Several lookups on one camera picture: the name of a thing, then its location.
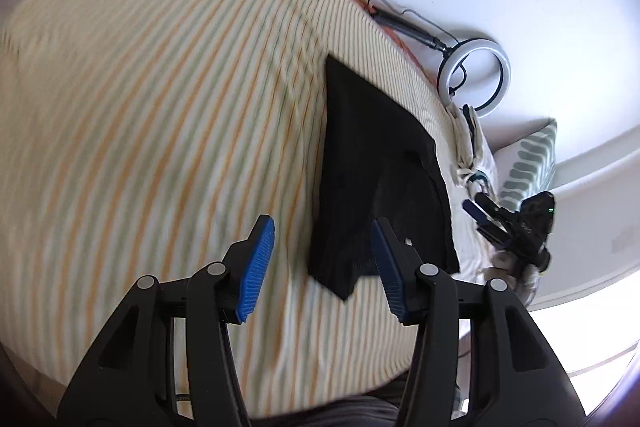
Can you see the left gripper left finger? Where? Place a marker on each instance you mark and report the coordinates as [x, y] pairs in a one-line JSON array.
[[127, 376]]

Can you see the black t-shirt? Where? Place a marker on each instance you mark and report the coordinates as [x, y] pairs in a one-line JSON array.
[[378, 161]]

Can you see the right gloved hand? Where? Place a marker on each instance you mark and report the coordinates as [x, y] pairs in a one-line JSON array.
[[523, 281]]

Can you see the green white striped pillow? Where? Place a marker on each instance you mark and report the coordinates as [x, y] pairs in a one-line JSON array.
[[526, 167]]

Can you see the yellow striped blanket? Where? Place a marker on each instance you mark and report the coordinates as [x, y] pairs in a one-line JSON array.
[[146, 136]]

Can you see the white ring light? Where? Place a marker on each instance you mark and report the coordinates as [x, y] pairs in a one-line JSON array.
[[476, 72]]

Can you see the black ring light stand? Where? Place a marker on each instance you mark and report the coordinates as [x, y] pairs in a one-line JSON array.
[[390, 18]]

